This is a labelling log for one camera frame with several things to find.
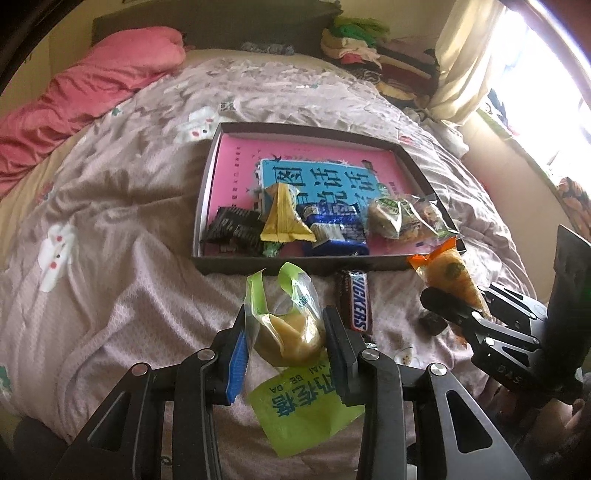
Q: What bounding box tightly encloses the small dark chocolate candy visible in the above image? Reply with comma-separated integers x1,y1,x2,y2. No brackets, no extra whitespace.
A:
418,311,448,336

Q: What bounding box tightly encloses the orange cracker pack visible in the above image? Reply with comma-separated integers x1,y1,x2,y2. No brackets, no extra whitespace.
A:
408,237,493,320

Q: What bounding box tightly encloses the clear bag nut cookie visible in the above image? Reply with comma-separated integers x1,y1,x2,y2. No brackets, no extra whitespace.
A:
399,195,460,242

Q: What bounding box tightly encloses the round pastry green label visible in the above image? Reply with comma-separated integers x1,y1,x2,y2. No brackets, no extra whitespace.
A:
368,197,403,240

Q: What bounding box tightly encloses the snickers bar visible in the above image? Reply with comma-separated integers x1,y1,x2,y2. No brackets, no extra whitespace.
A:
337,270,374,338

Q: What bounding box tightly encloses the green bag yellow cake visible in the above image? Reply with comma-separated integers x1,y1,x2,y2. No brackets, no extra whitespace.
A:
245,262,365,458

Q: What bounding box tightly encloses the blue white snack packet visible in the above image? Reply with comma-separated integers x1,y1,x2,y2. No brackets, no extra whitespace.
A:
297,201,370,257

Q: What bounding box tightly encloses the green black candy wrapper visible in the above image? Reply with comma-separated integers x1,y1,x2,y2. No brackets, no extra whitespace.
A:
204,206,264,256

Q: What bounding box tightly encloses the yellow snack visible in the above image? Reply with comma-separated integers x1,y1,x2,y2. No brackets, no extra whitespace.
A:
260,182,317,243

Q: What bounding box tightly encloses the floral cushion on sill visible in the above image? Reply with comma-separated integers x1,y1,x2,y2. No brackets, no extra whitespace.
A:
557,177,591,240

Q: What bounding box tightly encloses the mauve floral quilt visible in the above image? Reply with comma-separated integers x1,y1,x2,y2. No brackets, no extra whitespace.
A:
0,48,537,480

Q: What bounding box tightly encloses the shallow grey cardboard tray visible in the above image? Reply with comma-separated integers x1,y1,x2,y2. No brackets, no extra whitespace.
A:
192,123,439,276

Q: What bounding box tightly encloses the pink and blue book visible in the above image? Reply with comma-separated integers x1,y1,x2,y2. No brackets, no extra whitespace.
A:
193,132,422,257

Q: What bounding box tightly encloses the pile of folded clothes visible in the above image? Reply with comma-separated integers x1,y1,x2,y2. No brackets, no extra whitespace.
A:
320,15,440,110

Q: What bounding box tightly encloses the cream curtain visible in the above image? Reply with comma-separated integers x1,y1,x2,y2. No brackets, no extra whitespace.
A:
427,1,506,125

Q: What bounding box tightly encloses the pink blanket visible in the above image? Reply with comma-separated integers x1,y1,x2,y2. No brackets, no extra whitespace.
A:
1,26,185,196

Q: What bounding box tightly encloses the dark grey headboard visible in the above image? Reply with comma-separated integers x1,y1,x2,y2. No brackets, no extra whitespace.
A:
91,0,342,56

